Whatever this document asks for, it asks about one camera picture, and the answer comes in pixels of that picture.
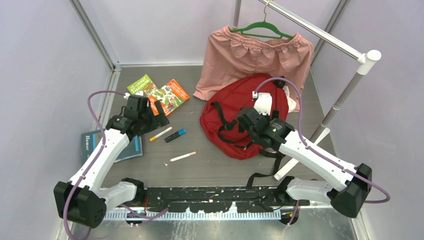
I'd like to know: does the red backpack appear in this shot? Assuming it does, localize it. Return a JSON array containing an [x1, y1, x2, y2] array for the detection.
[[199, 73, 289, 160]]

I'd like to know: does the teal Humor book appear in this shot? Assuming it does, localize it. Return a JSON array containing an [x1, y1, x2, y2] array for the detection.
[[81, 129, 144, 165]]

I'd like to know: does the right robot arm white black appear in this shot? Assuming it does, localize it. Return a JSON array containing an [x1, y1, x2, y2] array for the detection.
[[235, 107, 373, 218]]

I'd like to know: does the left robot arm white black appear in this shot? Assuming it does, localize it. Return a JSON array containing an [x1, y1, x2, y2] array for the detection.
[[53, 95, 169, 229]]

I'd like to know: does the white yellow marker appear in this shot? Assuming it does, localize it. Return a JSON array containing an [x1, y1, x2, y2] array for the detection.
[[149, 126, 173, 142]]

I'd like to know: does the black blue highlighter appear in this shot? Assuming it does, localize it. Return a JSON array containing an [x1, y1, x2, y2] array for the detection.
[[165, 128, 186, 143]]

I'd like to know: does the orange treehouse book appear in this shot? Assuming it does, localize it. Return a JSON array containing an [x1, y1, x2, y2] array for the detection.
[[148, 79, 190, 116]]

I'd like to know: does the green treehouse book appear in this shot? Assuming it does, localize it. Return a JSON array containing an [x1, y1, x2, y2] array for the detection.
[[127, 74, 159, 97]]

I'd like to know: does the white crumpled cloth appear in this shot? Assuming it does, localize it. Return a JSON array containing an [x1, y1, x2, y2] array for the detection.
[[283, 85, 297, 113]]

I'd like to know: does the white peach marker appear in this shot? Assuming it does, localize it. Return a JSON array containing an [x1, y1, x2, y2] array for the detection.
[[169, 151, 196, 162]]

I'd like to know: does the pink skirt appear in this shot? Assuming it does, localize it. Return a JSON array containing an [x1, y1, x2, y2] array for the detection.
[[193, 26, 314, 101]]

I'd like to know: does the green clothes hanger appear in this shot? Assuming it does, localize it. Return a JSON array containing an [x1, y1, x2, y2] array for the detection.
[[229, 0, 294, 40]]

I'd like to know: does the silver white clothes rack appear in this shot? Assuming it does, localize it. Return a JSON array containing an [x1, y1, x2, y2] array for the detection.
[[231, 0, 382, 182]]

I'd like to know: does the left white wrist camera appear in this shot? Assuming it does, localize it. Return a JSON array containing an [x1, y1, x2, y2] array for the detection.
[[134, 90, 146, 97]]

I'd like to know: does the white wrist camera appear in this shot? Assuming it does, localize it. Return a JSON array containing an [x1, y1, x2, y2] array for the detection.
[[134, 90, 146, 97], [252, 91, 273, 116]]

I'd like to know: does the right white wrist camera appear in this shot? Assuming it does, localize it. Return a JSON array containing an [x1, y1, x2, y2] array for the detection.
[[252, 91, 273, 116]]

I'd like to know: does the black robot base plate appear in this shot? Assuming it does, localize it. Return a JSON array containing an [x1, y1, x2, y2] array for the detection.
[[124, 186, 296, 213]]

